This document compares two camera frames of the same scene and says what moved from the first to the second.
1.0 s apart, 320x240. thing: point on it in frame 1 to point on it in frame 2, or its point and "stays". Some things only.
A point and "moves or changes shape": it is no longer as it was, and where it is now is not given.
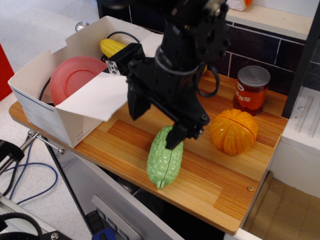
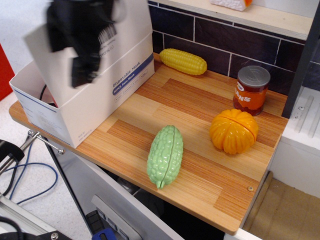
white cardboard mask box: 96,99 moves or changes shape
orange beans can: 250,91 stays
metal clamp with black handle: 11,153 stays
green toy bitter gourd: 164,165 stays
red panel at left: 6,73 stays
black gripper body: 175,94 to 77,25
